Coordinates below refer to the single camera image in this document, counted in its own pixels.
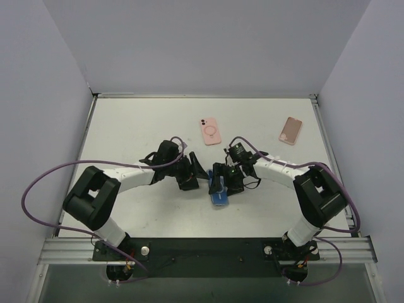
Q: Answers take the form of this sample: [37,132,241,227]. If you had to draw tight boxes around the blue phone case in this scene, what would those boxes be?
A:
[206,169,229,208]

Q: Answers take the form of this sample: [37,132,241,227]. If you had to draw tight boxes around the pink phone case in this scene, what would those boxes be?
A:
[199,117,222,146]
[278,117,303,146]

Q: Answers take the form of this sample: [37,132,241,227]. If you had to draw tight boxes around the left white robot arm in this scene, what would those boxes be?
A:
[62,140,209,260]

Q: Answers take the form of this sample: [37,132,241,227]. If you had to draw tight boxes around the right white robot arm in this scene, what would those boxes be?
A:
[209,143,350,247]

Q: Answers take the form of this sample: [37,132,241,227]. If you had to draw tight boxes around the pink phone case on table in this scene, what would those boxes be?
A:
[199,117,222,146]

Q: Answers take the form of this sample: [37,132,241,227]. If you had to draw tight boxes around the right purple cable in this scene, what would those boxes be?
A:
[227,136,363,287]

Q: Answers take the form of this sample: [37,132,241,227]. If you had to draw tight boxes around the purple cable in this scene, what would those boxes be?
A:
[21,136,190,283]
[227,136,363,287]

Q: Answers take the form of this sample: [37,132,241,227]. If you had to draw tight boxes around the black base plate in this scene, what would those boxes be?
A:
[92,237,319,280]

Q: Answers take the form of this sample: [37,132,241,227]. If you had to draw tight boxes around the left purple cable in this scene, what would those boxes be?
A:
[21,136,190,283]

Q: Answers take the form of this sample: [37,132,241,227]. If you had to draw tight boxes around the aluminium frame rail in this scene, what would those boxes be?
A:
[39,237,377,265]

